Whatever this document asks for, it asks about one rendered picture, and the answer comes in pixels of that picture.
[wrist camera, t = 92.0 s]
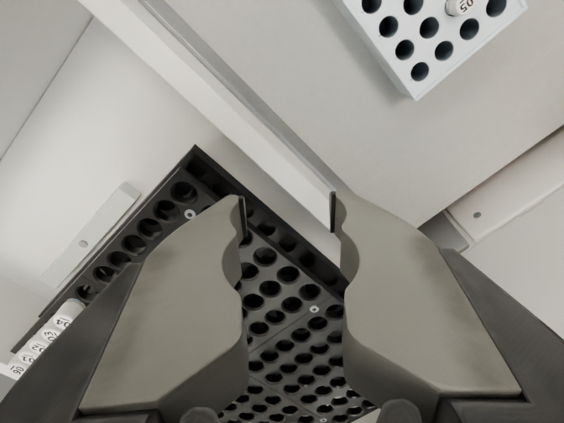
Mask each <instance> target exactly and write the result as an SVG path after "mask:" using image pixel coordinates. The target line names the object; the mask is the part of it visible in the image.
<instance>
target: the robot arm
mask: <svg viewBox="0 0 564 423"><path fill-rule="evenodd" d="M329 214H330V233H335V235H336V237H337V238H338V239H339V240H340V241H341V255H340V271H341V273H342V275H343V276H344V277H345V278H346V279H347V281H348V282H349V284H350V285H349V286H348V287H347V288H346V290H345V294H344V308H343V323H342V359H343V372H344V378H345V380H346V382H347V384H348V386H349V387H350V388H351V389H352V390H353V391H355V392H356V393H358V394H360V395H361V396H362V397H364V398H365V399H366V400H368V401H369V402H371V403H372V404H374V405H376V406H377V407H379V408H380V409H381V411H380V413H379V417H378V419H377V421H376V423H564V340H563V339H562V338H561V337H560V336H559V335H558V334H557V333H555V332H554V331H553V330H552V329H551V328H549V327H548V326H547V325H546V324H545V323H544V322H543V321H542V320H540V319H539V318H538V317H537V316H535V315H534V314H533V313H532V312H530V311H529V310H528V309H527V308H525V307H524V306H523V305H521V304H520V303H519V302H518V301H517V300H516V299H515V298H514V297H512V296H511V295H510V294H508V293H507V292H506V291H505V290H503V289H502V288H501V287H500V286H498V285H497V284H496V283H495V282H493V281H492V280H491V279H490V278H489V277H488V276H487V275H486V274H484V273H483V272H482V271H480V270H479V269H478V268H477V267H475V266H474V265H473V264H471V263H470V262H469V261H468V260H467V259H465V258H464V257H463V256H462V255H461V254H460V253H459V252H457V251H456V250H455V249H454V248H439V247H438V246H437V245H435V244H434V243H433V242H432V241H431V240H430V239H429V238H428V237H427V236H426V235H424V234H423V233H422V232H420V231H419V230H418V229H416V228H415V227H413V226H412V225H410V224H409V223H408V222H406V221H404V220H403V219H401V218H399V217H397V216H396V215H394V214H393V213H391V212H389V211H386V210H385V209H383V208H381V207H379V206H376V205H374V204H373V203H372V202H370V201H367V200H365V199H363V198H362V197H360V196H357V195H355V194H353V193H352V192H351V191H347V190H344V189H341V190H338V191H331V192H330V193H329ZM247 236H248V234H247V219H246V206H245V200H244V196H237V195H229V196H225V197H224V198H222V199H221V200H220V201H218V202H217V203H215V204H214V205H212V206H210V207H209V208H207V209H206V210H205V211H203V212H202V213H200V214H199V215H197V216H196V217H194V218H192V219H190V220H189V221H188V222H186V223H185V224H183V225H182V226H181V227H179V228H177V229H176V230H175V231H174V232H172V233H171V234H170V235H169V236H168V237H167V238H166V239H165V240H163V241H162V242H161V243H160V244H159V245H158V246H157V247H156V248H155V249H154V250H153V251H152V252H151V253H150V254H149V255H148V257H147V258H146V259H145V260H144V261H143V262H142V263H133V264H128V265H127V266H126V267H125V269H124V270H123V271H122V272H121V273H120V274H119V275H118V276H117V277H116V278H115V279H114V280H113V281H112V282H111V283H110V284H109V285H108V286H107V287H106V288H105V289H104V290H103V291H102V292H101V293H100V294H99V295H98V296H97V297H96V298H95V299H94V300H93V301H92V302H91V303H90V304H89V305H88V306H87V307H86V308H85V309H84V310H83V311H82V312H81V313H80V314H79V315H78V316H77V317H76V318H75V319H74V320H73V321H72V322H71V323H70V324H69V325H68V326H67V327H66V328H65V329H64V330H63V332H62V333H61V334H60V335H59V336H58V337H57V338H56V339H55V340H54V341H53V342H52V343H51V344H50V345H49V346H48V347H47V348H46V349H45V350H44V351H43V352H42V353H41V354H40V355H39V356H38V357H37V358H36V359H35V360H34V361H33V362H32V363H31V365H30V366H29V367H28V368H27V369H26V371H25V372H24V373H23V374H22V376H21V377H20V378H19V379H18V381H17V382H16V383H15V384H14V386H13V387H12V388H11V389H10V390H9V391H8V393H7V394H6V396H5V397H4V398H3V400H2V401H1V403H0V423H221V422H220V420H219V418H218V416H217V415H218V414H219V413H221V412H222V411H223V410H225V409H226V408H227V407H228V406H229V405H230V404H231V403H232V402H233V401H235V400H236V399H237V398H238V397H240V396H241V395H242V394H243V393H244V391H245V390H246V388H247V387H248V381H249V371H248V342H247V337H246V331H245V325H244V319H243V308H242V302H241V297H240V294H239V293H238V292H237V291H236V290H235V289H234V287H235V285H236V283H237V282H238V281H239V280H240V279H241V277H242V269H241V263H240V257H239V250H238V245H239V244H240V243H241V242H242V240H243V238H244V237H247Z"/></svg>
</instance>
